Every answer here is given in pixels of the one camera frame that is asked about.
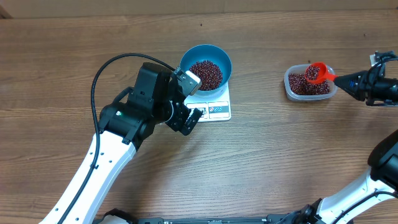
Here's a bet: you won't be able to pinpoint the red scoop with blue handle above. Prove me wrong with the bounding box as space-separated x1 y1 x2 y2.
304 62 337 85

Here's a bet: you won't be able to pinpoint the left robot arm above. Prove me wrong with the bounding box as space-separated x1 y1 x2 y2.
43 62 201 223

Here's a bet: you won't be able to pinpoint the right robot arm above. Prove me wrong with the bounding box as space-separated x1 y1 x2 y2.
283 51 397 224

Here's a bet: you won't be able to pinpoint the white digital kitchen scale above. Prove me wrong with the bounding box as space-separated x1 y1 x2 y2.
184 82 232 123

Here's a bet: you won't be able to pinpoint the red beans in bowl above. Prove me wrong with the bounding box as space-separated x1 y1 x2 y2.
189 60 223 91

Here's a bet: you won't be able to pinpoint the blue metal bowl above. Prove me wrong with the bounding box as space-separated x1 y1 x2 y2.
180 44 233 89

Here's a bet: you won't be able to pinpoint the clear plastic container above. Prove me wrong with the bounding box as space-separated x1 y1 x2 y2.
284 64 338 101

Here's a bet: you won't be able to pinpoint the red adzuki beans in container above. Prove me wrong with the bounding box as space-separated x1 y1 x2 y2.
288 73 330 95

